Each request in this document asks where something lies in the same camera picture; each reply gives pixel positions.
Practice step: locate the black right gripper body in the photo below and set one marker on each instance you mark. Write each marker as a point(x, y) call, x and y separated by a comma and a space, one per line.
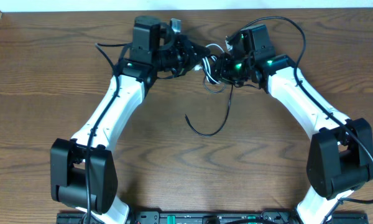
point(235, 71)

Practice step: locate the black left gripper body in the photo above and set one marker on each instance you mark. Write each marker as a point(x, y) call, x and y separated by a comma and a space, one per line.
point(180, 58)

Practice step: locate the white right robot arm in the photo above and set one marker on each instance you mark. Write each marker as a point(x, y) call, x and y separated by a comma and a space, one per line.
point(340, 159)

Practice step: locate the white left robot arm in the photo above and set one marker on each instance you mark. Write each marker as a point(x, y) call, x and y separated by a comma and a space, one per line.
point(82, 171)

